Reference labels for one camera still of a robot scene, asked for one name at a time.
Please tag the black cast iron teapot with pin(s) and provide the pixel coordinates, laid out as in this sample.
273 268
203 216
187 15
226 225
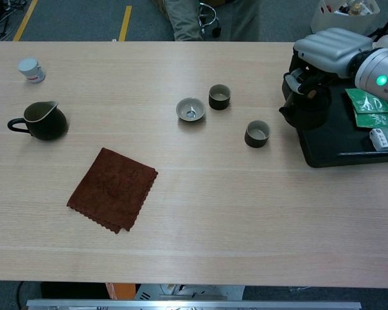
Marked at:
307 114

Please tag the brown tea cloth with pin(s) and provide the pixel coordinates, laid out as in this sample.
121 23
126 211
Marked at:
113 190

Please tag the small white jar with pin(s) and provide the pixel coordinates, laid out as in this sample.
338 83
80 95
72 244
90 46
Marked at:
32 71

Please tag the orange panel under table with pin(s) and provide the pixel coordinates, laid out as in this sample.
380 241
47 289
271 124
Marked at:
119 290

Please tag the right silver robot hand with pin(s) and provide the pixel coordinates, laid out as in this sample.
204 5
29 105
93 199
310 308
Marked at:
333 48

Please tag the dark ceramic pitcher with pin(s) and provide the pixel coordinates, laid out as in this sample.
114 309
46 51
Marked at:
48 127

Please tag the chrome stool base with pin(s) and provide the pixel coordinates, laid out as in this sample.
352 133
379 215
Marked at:
210 19

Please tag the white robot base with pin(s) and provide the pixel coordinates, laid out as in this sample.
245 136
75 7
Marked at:
187 291

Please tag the black tripod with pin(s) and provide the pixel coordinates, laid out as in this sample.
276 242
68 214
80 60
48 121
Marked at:
380 32

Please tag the black plastic tray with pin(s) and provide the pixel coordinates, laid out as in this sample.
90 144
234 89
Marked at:
336 145

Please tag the grey ceramic strainer bowl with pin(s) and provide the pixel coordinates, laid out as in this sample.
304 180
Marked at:
190 109

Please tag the white storage basket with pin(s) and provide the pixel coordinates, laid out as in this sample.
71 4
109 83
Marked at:
326 19

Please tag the dark brown ceramic teacup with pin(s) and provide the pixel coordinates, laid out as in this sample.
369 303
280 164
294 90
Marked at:
219 101
257 140

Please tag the person in khaki trousers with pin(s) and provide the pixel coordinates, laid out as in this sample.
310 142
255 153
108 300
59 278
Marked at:
184 19

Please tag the green tea packet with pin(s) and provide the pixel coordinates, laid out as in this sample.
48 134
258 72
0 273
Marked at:
365 103
375 121

